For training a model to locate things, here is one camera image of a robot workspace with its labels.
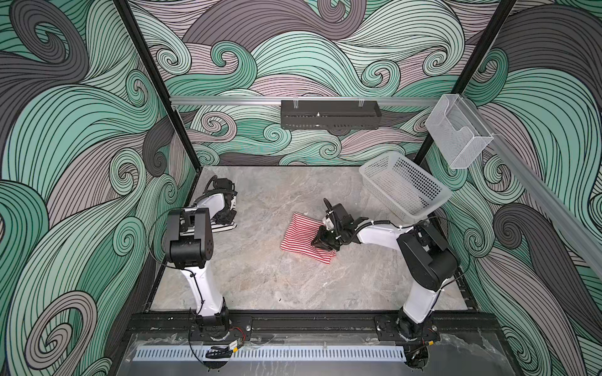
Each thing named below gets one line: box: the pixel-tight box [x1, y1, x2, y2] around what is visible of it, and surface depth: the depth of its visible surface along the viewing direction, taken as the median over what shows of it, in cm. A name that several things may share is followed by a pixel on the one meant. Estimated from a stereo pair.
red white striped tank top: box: [279, 212, 337, 264], surface depth 93 cm
